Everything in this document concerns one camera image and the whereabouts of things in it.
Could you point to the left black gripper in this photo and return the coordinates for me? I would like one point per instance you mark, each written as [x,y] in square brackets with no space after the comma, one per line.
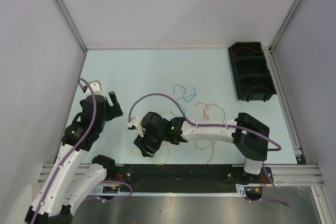
[114,110]

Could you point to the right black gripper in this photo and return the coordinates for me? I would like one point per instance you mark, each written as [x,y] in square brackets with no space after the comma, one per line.
[142,141]

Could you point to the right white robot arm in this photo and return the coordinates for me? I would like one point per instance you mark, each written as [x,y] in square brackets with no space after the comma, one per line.
[248,135]

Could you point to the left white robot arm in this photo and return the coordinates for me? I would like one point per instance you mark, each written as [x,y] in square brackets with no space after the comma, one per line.
[59,198]

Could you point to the black compartment bin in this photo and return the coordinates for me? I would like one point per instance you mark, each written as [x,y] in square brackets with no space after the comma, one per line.
[251,76]

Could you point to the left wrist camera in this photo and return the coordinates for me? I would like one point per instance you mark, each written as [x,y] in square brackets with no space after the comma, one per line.
[95,86]

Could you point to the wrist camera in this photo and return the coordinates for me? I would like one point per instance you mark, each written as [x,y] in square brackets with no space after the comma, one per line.
[135,123]
[95,86]

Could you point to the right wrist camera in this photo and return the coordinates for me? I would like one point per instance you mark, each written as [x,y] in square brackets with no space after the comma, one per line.
[135,123]

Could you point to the white slotted cable duct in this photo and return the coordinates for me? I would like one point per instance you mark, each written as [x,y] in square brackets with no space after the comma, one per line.
[239,191]

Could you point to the left aluminium frame post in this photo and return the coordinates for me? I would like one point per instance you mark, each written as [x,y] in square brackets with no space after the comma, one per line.
[71,24]

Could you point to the aluminium frame post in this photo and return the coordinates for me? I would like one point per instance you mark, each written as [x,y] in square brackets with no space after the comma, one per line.
[289,16]
[71,24]

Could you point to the right aluminium frame post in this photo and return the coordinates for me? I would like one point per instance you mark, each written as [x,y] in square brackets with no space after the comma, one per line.
[289,16]

